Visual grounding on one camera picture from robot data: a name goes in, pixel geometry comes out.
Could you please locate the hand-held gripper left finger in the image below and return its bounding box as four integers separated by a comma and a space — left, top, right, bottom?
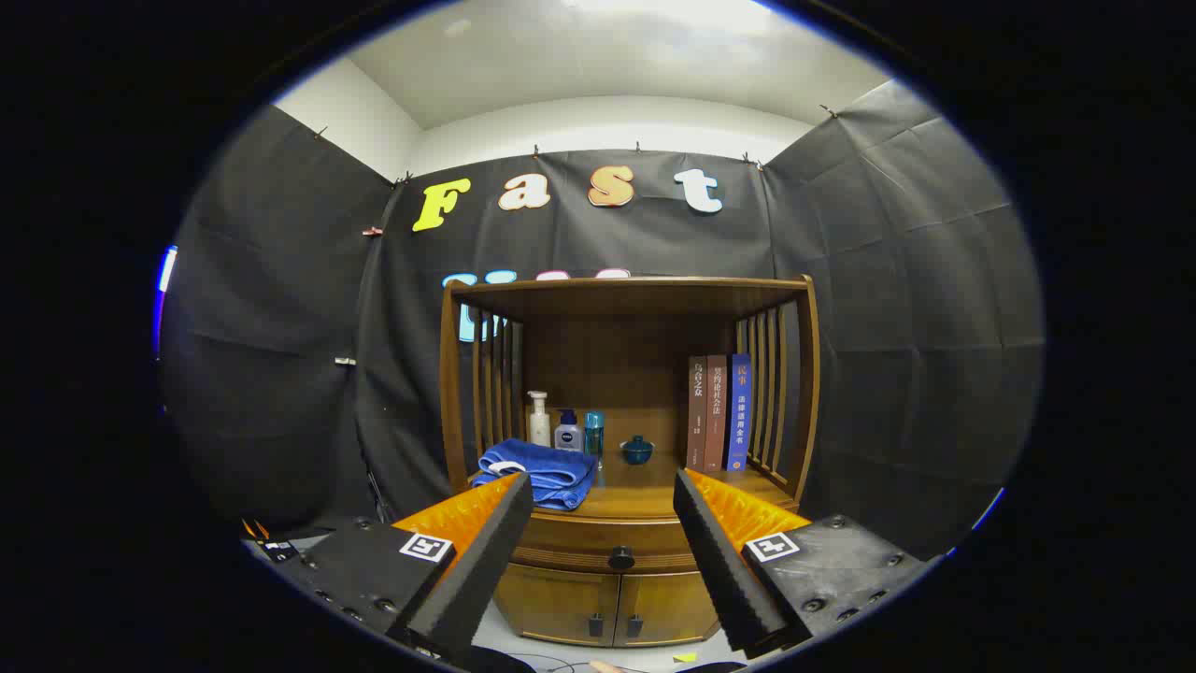
245, 472, 534, 665

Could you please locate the wooden drawer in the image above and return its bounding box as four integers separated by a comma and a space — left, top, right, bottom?
509, 509, 716, 574

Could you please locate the wooden cabinet door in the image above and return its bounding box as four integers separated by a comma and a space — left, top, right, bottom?
612, 570, 720, 648
492, 563, 619, 648

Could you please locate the wooden cabinet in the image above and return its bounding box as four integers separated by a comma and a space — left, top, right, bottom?
439, 274, 823, 648

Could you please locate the wooden countertop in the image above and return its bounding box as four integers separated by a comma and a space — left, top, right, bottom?
470, 451, 797, 521

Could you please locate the blue book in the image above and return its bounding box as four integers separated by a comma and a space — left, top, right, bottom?
725, 353, 753, 472

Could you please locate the reddish brown book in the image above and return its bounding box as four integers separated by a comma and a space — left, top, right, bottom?
705, 354, 729, 473

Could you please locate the blue folded towel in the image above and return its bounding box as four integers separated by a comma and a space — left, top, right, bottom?
470, 438, 599, 511

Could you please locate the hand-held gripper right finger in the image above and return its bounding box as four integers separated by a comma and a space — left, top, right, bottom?
673, 468, 947, 661

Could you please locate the dark brown book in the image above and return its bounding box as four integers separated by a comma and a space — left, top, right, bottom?
687, 355, 709, 471

